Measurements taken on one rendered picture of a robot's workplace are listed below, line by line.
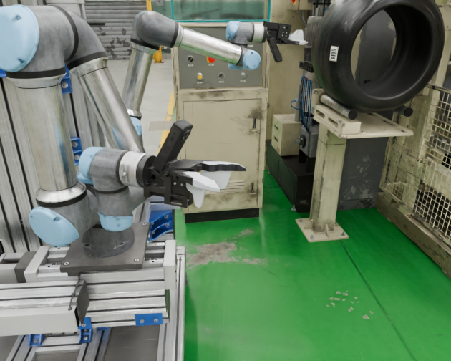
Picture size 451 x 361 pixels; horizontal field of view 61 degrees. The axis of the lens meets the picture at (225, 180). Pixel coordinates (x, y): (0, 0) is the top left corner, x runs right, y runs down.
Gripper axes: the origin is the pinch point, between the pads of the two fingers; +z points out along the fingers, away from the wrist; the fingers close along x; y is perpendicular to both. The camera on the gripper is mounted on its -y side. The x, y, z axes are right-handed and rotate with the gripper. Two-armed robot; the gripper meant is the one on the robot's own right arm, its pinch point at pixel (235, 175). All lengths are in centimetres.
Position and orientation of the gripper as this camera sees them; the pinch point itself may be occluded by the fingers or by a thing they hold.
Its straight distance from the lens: 73.9
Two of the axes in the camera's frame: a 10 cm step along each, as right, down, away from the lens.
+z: 9.3, 1.5, -3.3
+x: -3.6, 2.7, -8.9
